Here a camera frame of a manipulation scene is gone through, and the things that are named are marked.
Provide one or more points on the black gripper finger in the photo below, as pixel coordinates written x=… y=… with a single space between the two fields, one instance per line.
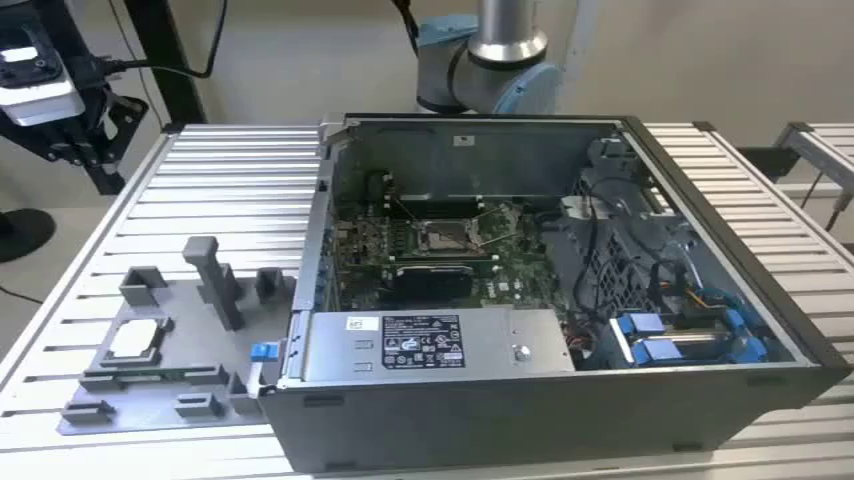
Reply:
x=110 y=180
x=27 y=140

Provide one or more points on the silver CPU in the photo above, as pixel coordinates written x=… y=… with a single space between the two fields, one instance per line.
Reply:
x=134 y=340

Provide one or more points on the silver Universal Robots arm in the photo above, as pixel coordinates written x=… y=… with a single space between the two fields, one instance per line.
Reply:
x=507 y=30

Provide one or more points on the black RAM slot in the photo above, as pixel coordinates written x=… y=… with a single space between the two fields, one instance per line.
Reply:
x=434 y=200

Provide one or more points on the CPU socket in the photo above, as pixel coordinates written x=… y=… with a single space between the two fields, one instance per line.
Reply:
x=443 y=240

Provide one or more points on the round black stand base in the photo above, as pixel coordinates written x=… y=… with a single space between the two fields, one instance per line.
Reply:
x=23 y=235

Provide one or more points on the grey printed parts rack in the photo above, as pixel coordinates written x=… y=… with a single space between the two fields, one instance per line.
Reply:
x=187 y=360

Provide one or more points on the green RAM stick on rack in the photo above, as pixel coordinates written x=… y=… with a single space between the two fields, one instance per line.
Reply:
x=147 y=374

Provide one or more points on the black board heatsink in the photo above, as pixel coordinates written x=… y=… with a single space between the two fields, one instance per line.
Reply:
x=378 y=187

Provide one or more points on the blue plastic case latch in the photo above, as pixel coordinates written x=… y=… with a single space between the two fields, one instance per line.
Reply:
x=262 y=351

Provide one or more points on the white barcode sticker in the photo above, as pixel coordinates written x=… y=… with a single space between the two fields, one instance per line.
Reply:
x=361 y=323

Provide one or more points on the silver power supply box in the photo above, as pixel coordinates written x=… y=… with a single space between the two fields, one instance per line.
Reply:
x=334 y=350

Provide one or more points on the black graphics card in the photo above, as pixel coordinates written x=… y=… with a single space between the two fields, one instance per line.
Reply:
x=427 y=285

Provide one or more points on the small white case sticker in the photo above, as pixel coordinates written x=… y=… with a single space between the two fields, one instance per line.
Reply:
x=465 y=140

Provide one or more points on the black power supply label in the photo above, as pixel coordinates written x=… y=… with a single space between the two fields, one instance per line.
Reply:
x=421 y=342

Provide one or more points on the green motherboard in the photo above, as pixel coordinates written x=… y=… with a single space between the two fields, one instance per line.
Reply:
x=514 y=270

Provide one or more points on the open grey PC case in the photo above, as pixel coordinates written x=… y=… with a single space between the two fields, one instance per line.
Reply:
x=467 y=425

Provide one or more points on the black perforated drive cage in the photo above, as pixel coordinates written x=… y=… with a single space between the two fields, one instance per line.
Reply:
x=621 y=280

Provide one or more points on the blue disk carrier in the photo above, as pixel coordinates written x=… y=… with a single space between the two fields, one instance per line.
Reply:
x=657 y=351
x=643 y=323

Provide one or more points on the slatted metal side table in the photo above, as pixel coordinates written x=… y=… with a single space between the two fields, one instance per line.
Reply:
x=828 y=145

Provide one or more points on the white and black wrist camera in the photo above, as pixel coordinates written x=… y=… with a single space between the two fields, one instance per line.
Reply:
x=40 y=107

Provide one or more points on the black upright post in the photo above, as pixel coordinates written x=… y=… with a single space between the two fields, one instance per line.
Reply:
x=167 y=30

